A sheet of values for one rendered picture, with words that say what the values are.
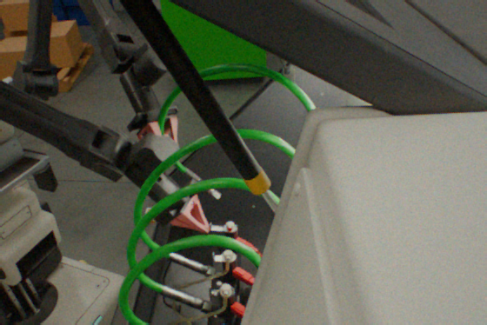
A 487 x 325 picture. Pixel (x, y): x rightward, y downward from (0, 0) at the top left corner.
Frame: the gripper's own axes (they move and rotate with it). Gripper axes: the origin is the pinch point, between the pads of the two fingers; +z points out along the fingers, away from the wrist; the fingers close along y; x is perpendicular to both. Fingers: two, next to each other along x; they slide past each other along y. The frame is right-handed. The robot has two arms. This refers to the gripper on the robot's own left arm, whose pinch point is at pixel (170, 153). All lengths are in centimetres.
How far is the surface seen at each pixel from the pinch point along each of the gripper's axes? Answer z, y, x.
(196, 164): 0.6, 17.6, 16.3
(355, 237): 23, -35, -60
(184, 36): -161, 209, 191
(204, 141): 7.0, -11.2, -25.6
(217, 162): 3.0, 21.5, 12.3
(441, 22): 8, 13, -53
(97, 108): -140, 136, 270
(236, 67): -3.6, 1.6, -26.9
